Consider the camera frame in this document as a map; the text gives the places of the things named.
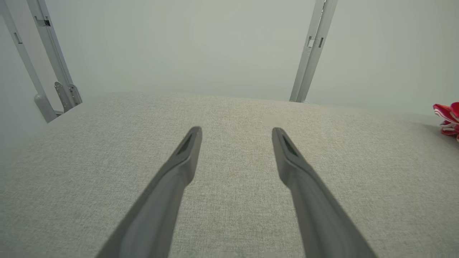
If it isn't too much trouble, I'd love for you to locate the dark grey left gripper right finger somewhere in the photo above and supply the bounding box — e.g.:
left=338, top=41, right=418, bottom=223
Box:
left=271, top=127, right=377, bottom=258

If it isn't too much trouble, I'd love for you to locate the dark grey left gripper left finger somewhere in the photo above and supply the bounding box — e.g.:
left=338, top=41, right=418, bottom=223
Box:
left=95, top=126, right=203, bottom=258

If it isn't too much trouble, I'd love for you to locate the grey metal partition foot frame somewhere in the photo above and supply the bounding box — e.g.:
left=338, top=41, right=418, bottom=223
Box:
left=0, top=0, right=83, bottom=124

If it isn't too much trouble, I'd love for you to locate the red garment with thin stripes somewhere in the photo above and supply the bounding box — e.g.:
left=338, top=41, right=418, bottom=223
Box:
left=433, top=102, right=459, bottom=143

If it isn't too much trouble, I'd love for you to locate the grey metal partition post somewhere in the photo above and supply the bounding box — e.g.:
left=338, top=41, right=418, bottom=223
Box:
left=289, top=0, right=338, bottom=103

